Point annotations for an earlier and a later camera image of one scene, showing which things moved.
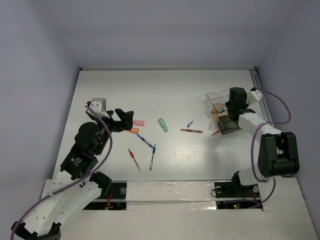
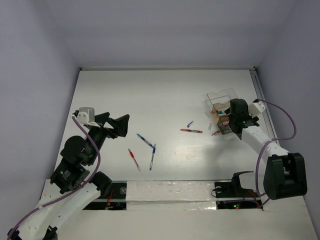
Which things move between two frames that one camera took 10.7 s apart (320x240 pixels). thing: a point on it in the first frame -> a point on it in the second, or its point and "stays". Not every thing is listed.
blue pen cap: [187, 125] stays
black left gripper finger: [122, 115] -> [101, 118]
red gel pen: [193, 131] stays
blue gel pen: [144, 140] stays
